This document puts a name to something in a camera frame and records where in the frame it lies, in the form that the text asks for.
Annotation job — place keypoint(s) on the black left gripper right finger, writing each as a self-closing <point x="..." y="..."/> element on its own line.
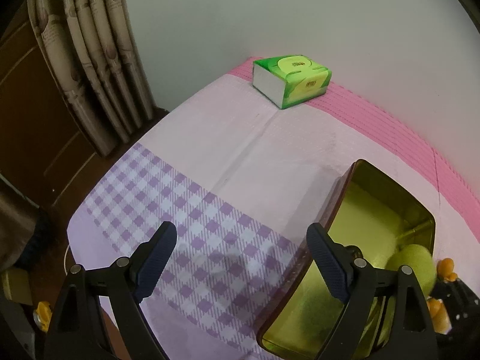
<point x="404" y="329"/>

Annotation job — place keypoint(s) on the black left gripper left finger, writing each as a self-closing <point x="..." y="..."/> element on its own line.
<point x="77" y="329"/>

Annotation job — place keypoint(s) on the orange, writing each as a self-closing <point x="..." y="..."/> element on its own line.
<point x="445" y="270"/>

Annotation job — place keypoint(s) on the dark brown wooden cabinet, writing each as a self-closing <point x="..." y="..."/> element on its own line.
<point x="44" y="154"/>

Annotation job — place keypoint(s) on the pink and purple checked tablecloth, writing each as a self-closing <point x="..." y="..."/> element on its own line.
<point x="242" y="180"/>

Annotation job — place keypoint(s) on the green tissue pack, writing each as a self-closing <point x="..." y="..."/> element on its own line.
<point x="290" y="80"/>

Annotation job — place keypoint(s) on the beige patterned curtain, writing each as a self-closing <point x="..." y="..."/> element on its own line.
<point x="90" y="52"/>

